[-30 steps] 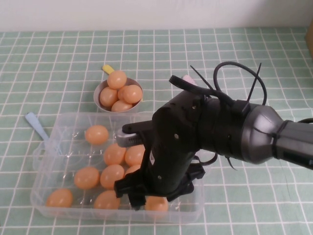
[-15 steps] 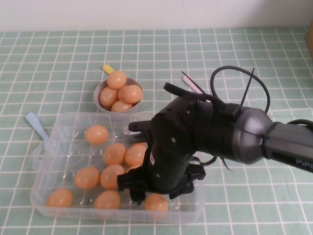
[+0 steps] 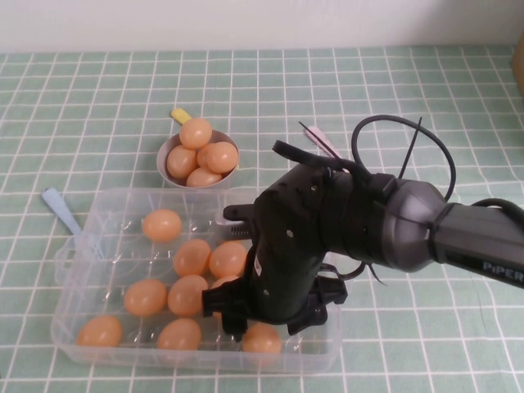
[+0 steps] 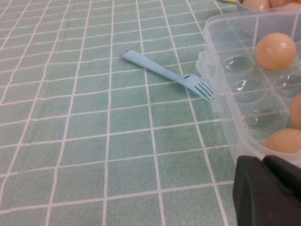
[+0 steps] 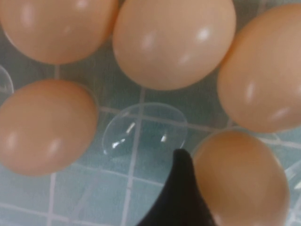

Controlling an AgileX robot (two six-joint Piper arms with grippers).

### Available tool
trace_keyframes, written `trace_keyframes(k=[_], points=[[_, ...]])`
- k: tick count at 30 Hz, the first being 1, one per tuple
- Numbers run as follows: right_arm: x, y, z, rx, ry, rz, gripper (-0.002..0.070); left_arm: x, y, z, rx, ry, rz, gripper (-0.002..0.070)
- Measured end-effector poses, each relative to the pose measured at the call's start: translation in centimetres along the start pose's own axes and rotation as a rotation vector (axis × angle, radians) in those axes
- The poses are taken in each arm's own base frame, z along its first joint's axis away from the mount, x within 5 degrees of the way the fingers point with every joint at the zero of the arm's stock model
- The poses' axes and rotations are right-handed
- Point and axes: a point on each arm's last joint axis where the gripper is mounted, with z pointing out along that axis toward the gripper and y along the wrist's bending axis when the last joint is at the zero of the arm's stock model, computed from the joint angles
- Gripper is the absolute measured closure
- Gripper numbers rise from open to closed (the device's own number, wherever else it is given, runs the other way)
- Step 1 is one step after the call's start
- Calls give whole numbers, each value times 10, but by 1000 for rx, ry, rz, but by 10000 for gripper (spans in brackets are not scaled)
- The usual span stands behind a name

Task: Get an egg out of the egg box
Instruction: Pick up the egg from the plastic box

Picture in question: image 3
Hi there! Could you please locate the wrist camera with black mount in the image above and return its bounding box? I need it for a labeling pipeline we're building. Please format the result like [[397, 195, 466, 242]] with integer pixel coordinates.
[[222, 203, 255, 242]]

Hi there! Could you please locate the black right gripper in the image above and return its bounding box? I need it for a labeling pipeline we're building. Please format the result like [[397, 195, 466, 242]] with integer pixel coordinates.
[[201, 165, 350, 341]]

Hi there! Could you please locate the black zip tie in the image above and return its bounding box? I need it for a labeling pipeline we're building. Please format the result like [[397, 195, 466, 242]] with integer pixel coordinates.
[[365, 260, 389, 289], [401, 115, 424, 178]]

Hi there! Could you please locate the grey round bowl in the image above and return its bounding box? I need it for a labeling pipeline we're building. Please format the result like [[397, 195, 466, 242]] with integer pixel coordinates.
[[157, 130, 241, 189]]

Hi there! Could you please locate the pink plastic knife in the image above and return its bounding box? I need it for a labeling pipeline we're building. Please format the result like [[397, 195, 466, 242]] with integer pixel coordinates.
[[305, 124, 344, 160]]

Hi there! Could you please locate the green checked tablecloth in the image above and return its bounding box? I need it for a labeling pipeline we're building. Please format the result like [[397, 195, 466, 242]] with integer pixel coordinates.
[[0, 43, 524, 393]]

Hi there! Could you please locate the clear plastic egg box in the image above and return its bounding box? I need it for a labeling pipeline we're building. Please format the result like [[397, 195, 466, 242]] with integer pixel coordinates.
[[48, 187, 345, 374]]

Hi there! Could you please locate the blue plastic fork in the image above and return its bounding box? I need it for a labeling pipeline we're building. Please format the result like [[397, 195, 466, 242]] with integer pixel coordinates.
[[40, 187, 106, 261]]

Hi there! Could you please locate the orange plastic egg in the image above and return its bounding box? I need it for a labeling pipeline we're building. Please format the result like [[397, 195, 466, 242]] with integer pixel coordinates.
[[156, 318, 202, 352], [165, 144, 199, 179], [209, 274, 242, 320], [195, 142, 214, 169], [142, 209, 183, 242], [242, 323, 283, 356], [186, 166, 224, 188], [172, 238, 212, 277], [204, 141, 240, 174], [166, 274, 209, 316], [178, 117, 214, 150], [209, 240, 249, 278], [75, 314, 123, 349], [123, 278, 168, 317]]

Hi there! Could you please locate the black cable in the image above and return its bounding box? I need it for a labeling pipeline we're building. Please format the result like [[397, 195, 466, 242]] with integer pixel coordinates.
[[351, 115, 508, 214]]

